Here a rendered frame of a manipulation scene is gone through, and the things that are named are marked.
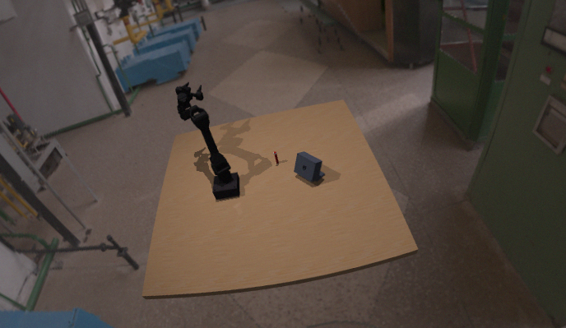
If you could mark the dark grey sloped panel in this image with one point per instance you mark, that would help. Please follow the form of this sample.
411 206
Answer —
308 167

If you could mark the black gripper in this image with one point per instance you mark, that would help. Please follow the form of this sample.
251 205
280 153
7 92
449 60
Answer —
198 95

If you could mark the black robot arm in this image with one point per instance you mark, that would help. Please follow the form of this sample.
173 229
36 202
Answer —
218 162

